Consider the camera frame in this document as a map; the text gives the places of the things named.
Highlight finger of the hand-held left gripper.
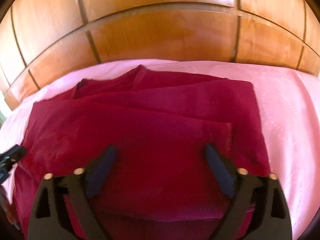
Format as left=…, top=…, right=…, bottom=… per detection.
left=0, top=144, right=27, bottom=167

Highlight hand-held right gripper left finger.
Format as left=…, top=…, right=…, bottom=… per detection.
left=27, top=145, right=118, bottom=240

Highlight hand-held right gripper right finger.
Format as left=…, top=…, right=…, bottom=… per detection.
left=205, top=144, right=293, bottom=240

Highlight dark red pants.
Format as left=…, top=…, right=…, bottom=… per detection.
left=11, top=65, right=272, bottom=240

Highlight pink bedspread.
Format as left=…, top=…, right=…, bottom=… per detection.
left=0, top=59, right=320, bottom=240

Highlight wooden wardrobe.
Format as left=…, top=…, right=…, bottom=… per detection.
left=0, top=0, right=320, bottom=110

